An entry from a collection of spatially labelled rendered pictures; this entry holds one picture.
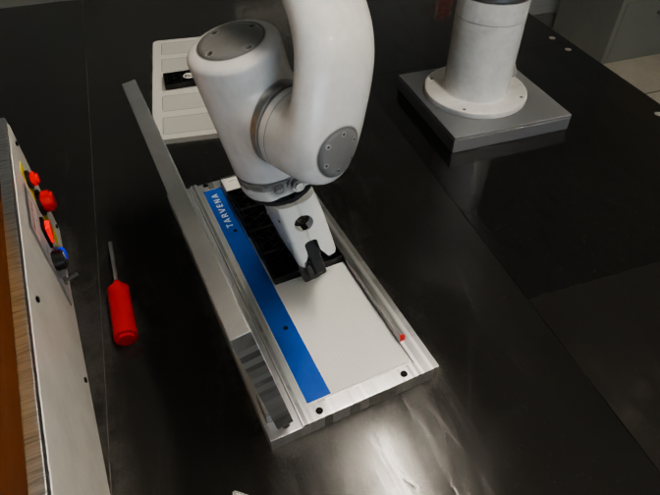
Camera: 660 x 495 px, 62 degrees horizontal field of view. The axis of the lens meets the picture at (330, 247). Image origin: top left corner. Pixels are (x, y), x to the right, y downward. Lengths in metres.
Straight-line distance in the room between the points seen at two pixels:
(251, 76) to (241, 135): 0.06
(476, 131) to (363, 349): 0.49
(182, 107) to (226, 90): 0.63
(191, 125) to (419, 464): 0.71
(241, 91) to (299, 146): 0.07
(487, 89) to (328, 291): 0.51
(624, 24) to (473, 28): 2.54
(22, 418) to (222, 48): 0.32
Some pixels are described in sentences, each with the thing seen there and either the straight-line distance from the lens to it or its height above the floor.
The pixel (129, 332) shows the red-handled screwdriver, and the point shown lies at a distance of 0.71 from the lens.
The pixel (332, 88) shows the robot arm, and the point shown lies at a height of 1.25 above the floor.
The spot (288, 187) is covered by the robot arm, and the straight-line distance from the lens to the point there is 0.56.
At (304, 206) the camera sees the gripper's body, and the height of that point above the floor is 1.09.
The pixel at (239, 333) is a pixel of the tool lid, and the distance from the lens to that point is 0.44.
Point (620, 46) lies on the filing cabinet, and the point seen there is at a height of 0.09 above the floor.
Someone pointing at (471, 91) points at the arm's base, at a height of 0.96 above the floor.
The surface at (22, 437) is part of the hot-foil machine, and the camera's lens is 0.46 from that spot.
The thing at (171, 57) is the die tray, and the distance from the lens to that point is 1.30.
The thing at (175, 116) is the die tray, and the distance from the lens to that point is 1.09.
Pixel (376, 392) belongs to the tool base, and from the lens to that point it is 0.63.
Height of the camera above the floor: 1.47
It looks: 45 degrees down
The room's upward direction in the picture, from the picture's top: straight up
